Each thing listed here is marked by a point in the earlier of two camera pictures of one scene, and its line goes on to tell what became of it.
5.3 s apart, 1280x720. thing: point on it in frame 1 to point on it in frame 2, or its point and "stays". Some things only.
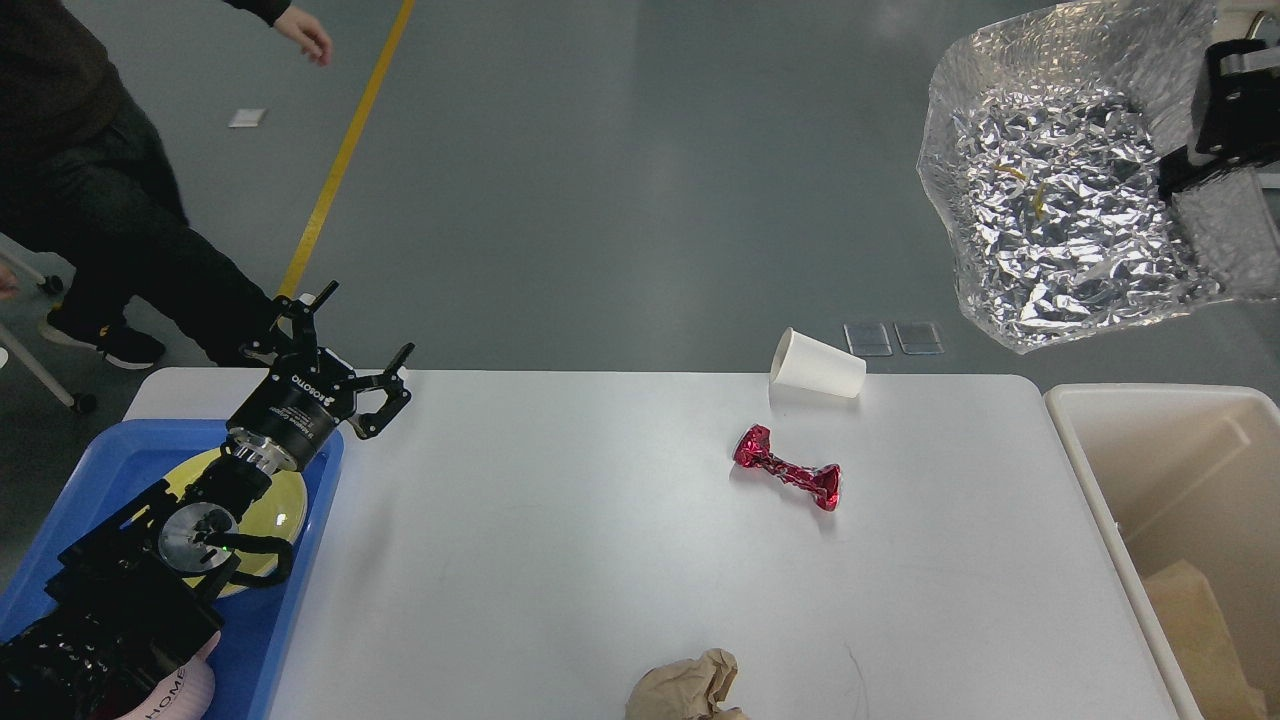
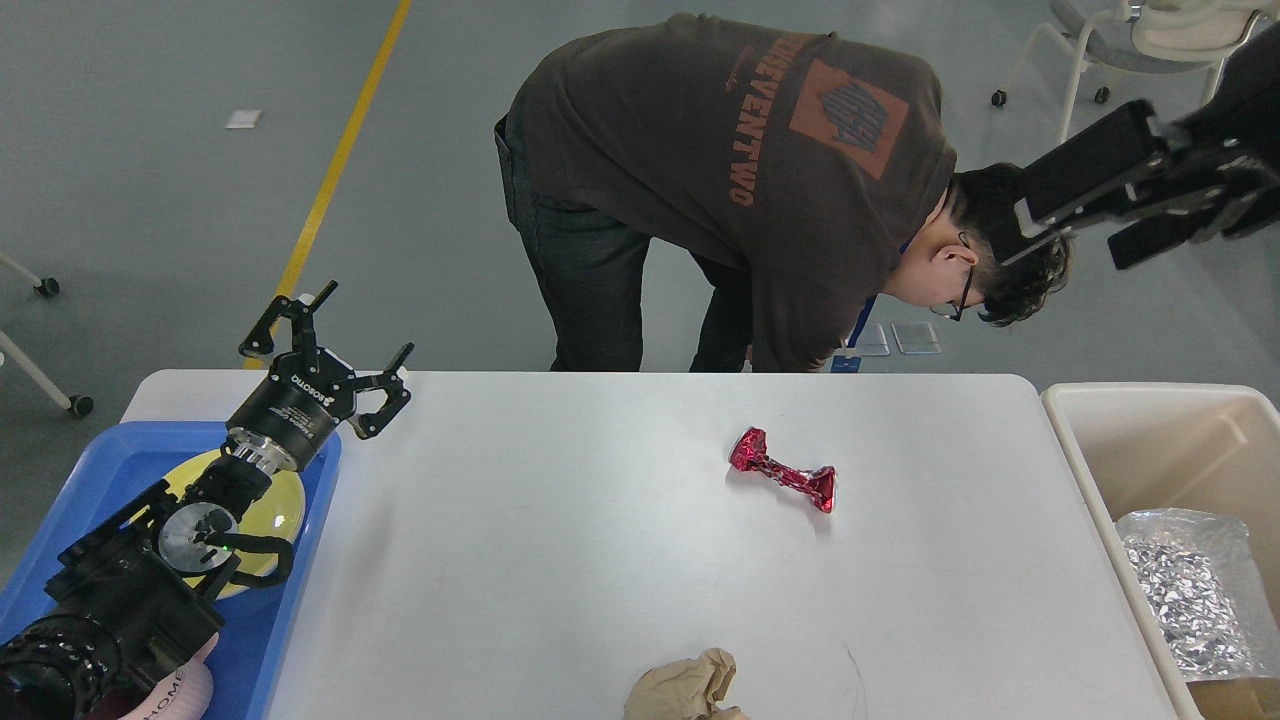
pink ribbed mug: [182, 695] stays
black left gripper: [290, 413] stays
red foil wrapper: [752, 450] stays
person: [84, 179] to [806, 184]
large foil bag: [1051, 138] to [1199, 571]
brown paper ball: [687, 689] stays
